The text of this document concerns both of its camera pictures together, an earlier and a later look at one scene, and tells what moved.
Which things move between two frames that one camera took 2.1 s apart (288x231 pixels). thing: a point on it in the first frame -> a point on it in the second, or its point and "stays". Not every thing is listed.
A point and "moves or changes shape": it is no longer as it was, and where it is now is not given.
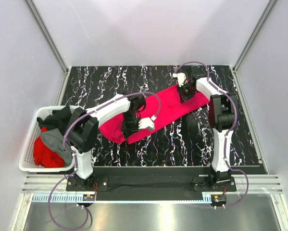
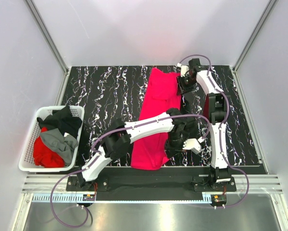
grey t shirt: [55, 139] stays
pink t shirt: [161, 109] moves or changes shape
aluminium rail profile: [257, 184] stays
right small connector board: [219, 198] stays
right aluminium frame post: [270, 6] stays
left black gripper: [127, 131] -> [171, 150]
